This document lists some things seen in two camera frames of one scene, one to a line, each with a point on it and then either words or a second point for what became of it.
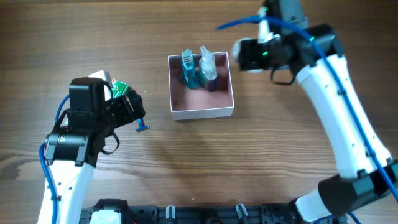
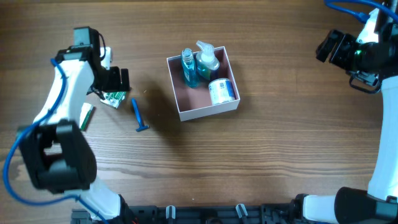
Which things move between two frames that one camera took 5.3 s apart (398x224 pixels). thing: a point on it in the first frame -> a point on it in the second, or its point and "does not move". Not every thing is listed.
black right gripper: (249, 54) -> (339, 49)
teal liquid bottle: (188, 71) does not move
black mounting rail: (267, 213) does not move
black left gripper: (130, 106) -> (115, 79)
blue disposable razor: (141, 126) does not move
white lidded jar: (236, 53) -> (221, 90)
